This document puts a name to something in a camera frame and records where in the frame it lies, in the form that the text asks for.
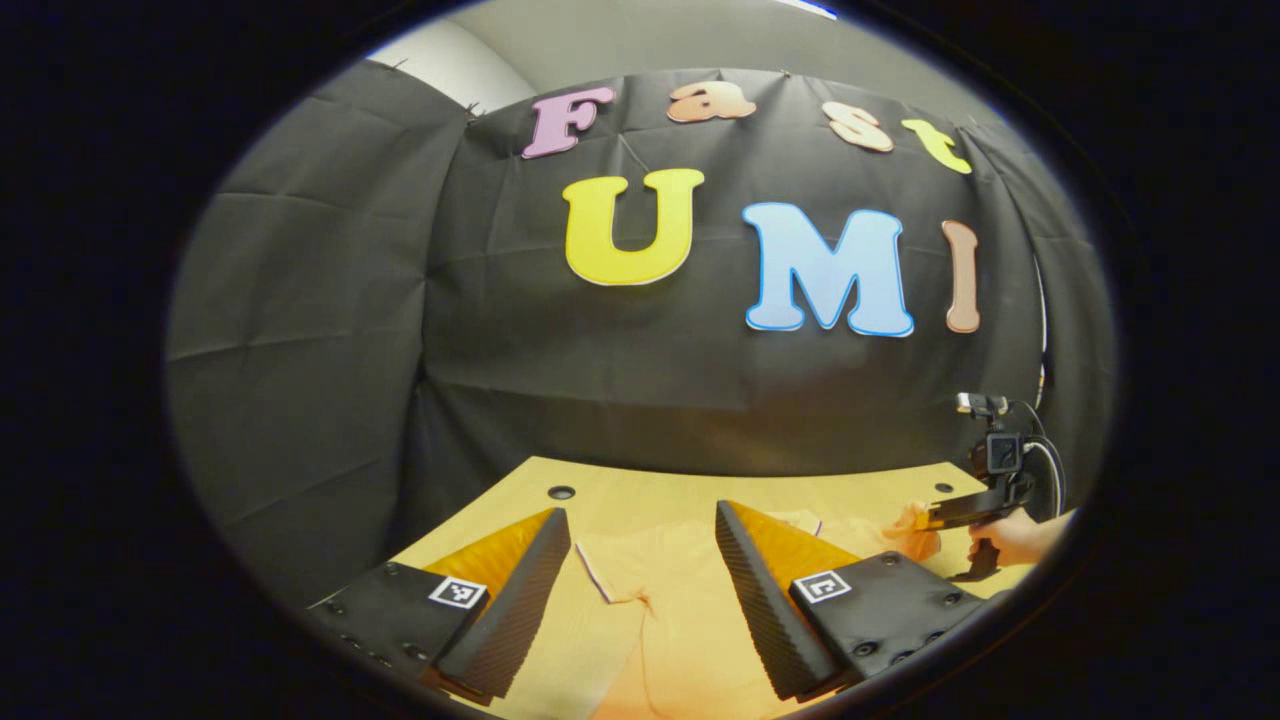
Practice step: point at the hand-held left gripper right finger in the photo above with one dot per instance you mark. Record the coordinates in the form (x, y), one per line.
(765, 610)

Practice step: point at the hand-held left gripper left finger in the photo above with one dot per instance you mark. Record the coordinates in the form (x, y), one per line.
(505, 615)

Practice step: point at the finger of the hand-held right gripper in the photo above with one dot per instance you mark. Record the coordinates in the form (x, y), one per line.
(965, 510)

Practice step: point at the ceiling light panel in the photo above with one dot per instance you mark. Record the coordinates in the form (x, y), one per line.
(808, 7)

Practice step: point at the orange T-shirt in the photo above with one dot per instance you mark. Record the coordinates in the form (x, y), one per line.
(680, 600)

